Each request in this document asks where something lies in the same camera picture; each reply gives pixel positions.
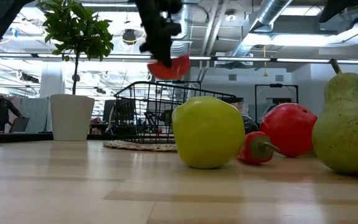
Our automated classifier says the red chili pepper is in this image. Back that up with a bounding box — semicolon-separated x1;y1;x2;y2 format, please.
237;131;280;165

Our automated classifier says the large silver ceiling duct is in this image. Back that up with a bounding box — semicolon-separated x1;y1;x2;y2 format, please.
228;0;293;58

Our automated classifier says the ribbed silver ceiling duct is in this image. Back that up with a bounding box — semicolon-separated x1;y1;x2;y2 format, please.
169;2;195;57

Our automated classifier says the green pear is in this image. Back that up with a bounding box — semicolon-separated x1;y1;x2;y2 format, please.
311;58;358;175

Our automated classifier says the red apple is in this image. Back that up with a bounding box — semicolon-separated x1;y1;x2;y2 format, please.
259;103;318;157

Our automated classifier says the green apple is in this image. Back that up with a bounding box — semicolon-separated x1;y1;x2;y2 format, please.
172;95;246;169

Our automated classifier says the round woven placemat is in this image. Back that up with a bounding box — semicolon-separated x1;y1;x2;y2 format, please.
103;139;178;152

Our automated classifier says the yellow hanging cord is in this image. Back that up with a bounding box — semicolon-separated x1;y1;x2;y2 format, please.
262;45;269;78

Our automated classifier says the red tomato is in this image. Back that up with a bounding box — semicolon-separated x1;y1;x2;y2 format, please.
147;55;191;80

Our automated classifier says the grey chair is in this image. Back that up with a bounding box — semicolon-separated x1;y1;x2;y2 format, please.
9;117;30;134

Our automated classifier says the white plant pot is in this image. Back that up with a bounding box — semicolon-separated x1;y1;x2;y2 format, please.
49;94;96;142

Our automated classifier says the green leafy potted tree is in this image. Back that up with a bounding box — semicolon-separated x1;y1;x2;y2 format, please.
35;0;114;96

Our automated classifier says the black flat screen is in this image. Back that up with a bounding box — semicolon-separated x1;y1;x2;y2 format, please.
103;98;136;123

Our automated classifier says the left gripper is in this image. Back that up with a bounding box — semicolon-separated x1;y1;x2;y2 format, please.
134;0;183;68

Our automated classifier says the black ceiling lamp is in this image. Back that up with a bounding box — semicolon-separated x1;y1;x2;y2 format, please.
122;28;137;45

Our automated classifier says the long ceiling light bar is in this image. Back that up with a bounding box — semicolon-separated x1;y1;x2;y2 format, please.
0;52;358;65

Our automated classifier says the black rectangular rack frame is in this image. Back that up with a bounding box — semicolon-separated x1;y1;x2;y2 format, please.
254;83;299;124

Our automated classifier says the black wire basket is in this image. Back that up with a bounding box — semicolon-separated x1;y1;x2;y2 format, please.
112;80;244;144

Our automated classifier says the light blue partition panel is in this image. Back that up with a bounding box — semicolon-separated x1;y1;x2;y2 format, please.
20;97;50;133

